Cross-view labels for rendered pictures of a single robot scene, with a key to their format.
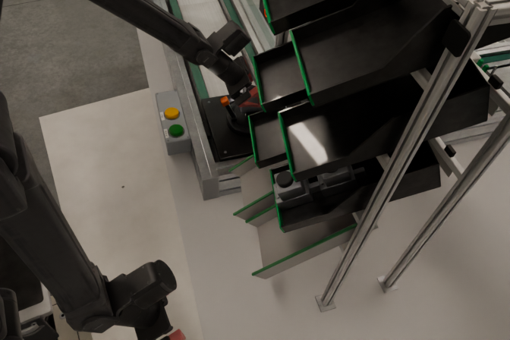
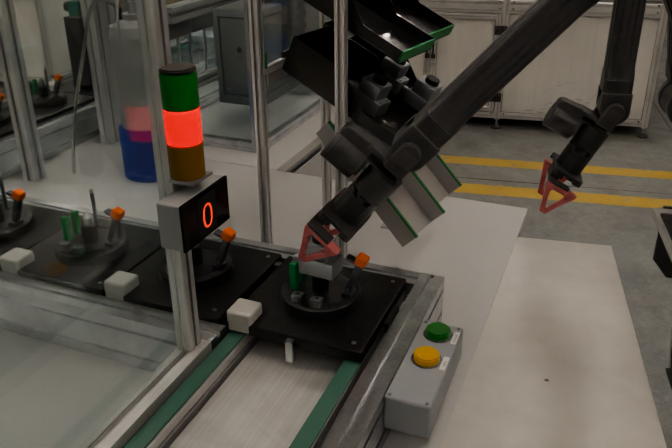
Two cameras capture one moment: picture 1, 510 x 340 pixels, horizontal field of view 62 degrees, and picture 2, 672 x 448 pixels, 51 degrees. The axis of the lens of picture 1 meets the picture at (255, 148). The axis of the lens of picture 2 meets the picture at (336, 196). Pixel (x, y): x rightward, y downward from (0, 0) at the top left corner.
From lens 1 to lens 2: 178 cm
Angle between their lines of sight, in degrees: 96
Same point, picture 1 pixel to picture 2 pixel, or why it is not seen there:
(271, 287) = (428, 246)
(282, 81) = (398, 41)
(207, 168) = (427, 287)
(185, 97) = (381, 375)
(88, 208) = (607, 377)
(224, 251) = (452, 278)
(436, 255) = not seen: hidden behind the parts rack
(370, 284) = not seen: hidden behind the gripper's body
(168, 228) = (503, 316)
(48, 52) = not seen: outside the picture
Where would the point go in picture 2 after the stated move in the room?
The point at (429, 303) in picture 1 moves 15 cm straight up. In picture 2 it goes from (311, 199) to (310, 146)
